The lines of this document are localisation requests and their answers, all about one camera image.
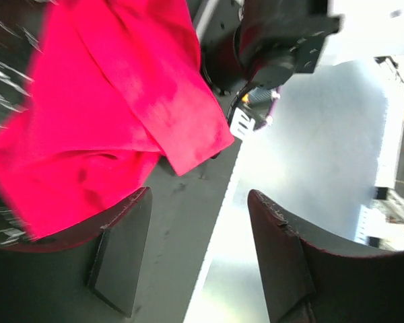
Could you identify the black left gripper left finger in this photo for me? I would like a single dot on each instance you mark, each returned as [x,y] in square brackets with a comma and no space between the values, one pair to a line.
[86,273]

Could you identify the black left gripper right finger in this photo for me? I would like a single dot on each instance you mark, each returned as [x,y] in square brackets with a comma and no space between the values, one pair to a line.
[312,275]

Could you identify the magenta pink t shirt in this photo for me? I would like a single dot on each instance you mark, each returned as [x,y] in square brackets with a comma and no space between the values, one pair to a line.
[92,95]

